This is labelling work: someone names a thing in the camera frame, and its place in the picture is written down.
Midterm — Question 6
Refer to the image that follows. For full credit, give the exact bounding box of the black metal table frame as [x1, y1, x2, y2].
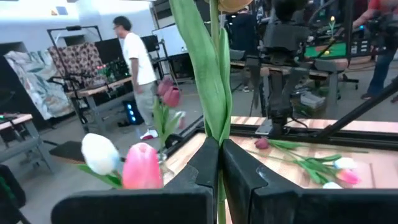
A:
[163, 79, 398, 156]

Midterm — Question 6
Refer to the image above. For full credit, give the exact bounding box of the clear glass vase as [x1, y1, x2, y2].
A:
[157, 151, 175, 184]

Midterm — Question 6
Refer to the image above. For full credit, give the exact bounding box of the dark red artificial tulip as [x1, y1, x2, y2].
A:
[158, 86, 187, 150]
[154, 77, 175, 150]
[254, 137, 370, 155]

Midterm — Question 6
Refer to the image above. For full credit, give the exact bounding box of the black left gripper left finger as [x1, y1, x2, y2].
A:
[50, 136, 220, 224]

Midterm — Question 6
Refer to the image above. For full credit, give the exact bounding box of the brown floral patterned cloth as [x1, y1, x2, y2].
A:
[48, 42, 106, 90]

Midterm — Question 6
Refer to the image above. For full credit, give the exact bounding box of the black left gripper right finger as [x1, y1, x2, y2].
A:
[221, 138, 398, 224]

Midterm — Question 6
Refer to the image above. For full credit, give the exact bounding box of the white storage box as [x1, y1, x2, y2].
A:
[300, 91, 327, 110]

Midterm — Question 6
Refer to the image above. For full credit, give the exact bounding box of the green table mat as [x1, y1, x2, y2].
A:
[304, 42, 348, 59]

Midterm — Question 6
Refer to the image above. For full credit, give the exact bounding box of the person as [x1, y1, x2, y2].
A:
[112, 15, 159, 141]
[353, 0, 398, 102]
[228, 6, 261, 93]

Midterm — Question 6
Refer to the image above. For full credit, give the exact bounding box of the computer tower with blue lights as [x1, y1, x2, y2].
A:
[123, 99, 146, 126]

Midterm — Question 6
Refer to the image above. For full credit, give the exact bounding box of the wood-topped gray workbench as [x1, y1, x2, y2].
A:
[0, 113, 55, 174]

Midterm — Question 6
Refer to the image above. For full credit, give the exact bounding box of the black floor mat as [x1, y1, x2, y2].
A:
[49, 140, 94, 165]

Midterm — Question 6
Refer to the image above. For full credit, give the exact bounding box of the whiteboard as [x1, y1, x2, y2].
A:
[151, 23, 190, 58]

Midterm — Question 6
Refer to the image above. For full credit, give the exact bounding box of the pale floral patterned cloth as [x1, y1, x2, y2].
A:
[4, 49, 75, 121]

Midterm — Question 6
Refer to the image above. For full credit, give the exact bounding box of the pink artificial tulip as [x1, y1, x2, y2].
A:
[169, 0, 254, 224]
[292, 158, 362, 186]
[122, 142, 164, 190]

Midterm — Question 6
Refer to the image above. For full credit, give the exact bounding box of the black chair back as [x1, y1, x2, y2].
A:
[0, 164, 27, 224]

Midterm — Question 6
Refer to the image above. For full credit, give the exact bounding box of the wooden workbench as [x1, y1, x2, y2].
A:
[65, 76, 134, 131]
[229, 57, 349, 108]

